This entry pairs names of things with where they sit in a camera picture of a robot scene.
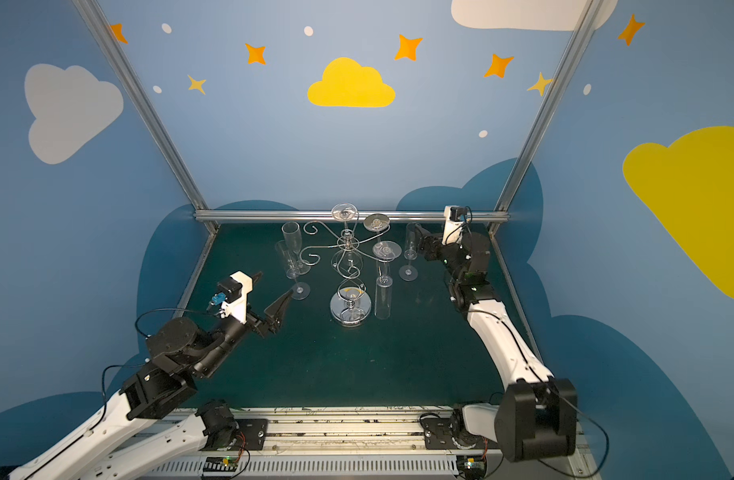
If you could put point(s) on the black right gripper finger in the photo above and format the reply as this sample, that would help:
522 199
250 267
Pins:
421 231
422 245

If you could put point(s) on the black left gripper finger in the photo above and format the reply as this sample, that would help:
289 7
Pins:
252 281
281 305

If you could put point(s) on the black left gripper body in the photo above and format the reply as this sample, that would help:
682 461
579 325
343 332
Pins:
258 321

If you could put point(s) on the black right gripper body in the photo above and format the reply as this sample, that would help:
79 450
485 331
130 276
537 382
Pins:
431 246

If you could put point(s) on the clear champagne flute front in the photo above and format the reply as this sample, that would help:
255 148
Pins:
408 271

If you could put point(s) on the clear champagne flute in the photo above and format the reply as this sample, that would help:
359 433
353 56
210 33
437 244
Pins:
300 290
385 252
408 271
293 238
377 224
345 214

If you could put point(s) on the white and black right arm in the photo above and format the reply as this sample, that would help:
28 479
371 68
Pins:
536 418

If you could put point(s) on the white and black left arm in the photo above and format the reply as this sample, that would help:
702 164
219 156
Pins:
180 353

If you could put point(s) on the small circuit board left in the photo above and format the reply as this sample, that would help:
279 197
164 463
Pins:
222 467

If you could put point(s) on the small circuit board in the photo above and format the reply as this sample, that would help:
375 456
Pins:
222 467
471 468

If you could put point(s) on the small circuit board right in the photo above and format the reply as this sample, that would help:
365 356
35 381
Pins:
471 468

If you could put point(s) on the aluminium frame back rail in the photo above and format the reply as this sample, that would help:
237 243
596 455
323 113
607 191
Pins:
281 216

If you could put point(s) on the chrome wire wine glass rack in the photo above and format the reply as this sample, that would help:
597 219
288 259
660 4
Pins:
351 304

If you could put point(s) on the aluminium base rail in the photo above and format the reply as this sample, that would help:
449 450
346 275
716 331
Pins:
332 442

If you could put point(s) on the aluminium frame right post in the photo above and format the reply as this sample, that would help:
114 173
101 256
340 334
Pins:
566 68

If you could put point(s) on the aluminium frame post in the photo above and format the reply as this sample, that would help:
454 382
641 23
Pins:
566 68
97 23

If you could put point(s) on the aluminium frame left post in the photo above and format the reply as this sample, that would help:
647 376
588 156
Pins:
97 23

